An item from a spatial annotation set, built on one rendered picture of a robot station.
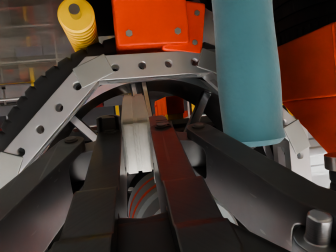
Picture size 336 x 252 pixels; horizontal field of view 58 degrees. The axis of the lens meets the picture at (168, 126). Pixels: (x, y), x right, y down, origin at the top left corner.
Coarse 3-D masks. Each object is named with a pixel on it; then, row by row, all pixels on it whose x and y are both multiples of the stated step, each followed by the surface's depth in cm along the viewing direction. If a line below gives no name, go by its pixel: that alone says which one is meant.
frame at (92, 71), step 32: (96, 64) 48; (128, 64) 50; (160, 64) 50; (192, 64) 55; (64, 96) 48; (32, 128) 47; (288, 128) 55; (0, 160) 46; (32, 160) 51; (288, 160) 56
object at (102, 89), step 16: (160, 80) 61; (176, 80) 60; (192, 80) 60; (96, 96) 57; (112, 96) 77; (144, 96) 61; (192, 96) 75; (208, 96) 63; (80, 112) 64; (192, 112) 64; (208, 112) 81; (64, 128) 61; (80, 128) 58; (128, 176) 60; (128, 192) 65; (240, 224) 74
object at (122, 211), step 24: (96, 120) 15; (96, 144) 14; (120, 144) 13; (96, 168) 11; (120, 168) 11; (96, 192) 9; (120, 192) 10; (72, 216) 8; (96, 216) 7; (120, 216) 9; (72, 240) 6; (96, 240) 6
